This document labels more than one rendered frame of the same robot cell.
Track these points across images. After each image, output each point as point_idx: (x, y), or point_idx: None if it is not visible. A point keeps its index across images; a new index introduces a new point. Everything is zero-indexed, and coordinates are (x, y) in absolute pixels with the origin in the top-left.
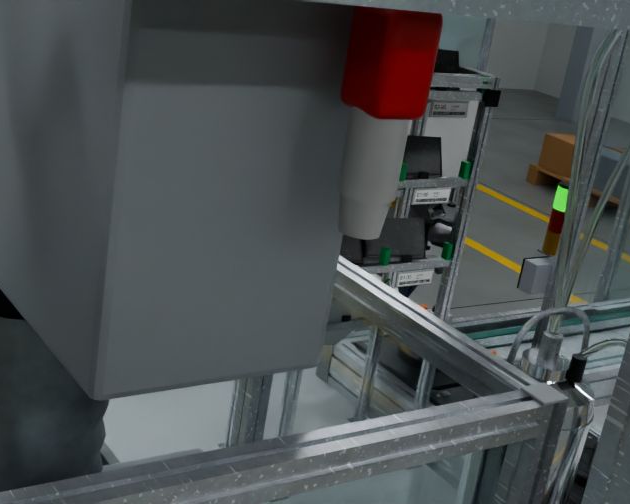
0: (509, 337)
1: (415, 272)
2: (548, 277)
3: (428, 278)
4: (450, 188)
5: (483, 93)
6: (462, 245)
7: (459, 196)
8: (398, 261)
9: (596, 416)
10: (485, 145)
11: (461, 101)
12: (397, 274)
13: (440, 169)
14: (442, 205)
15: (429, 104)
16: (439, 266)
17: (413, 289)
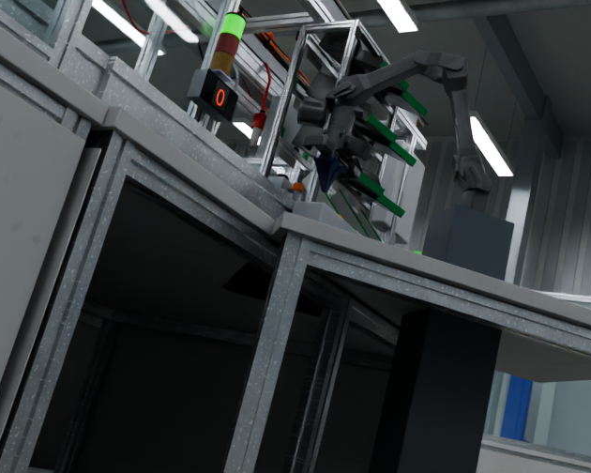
0: None
1: (288, 155)
2: None
3: (280, 154)
4: (295, 98)
5: None
6: (274, 123)
7: (290, 97)
8: (299, 154)
9: None
10: (291, 62)
11: (310, 53)
12: (295, 161)
13: (308, 89)
14: (332, 89)
15: (345, 49)
16: (279, 144)
17: (318, 175)
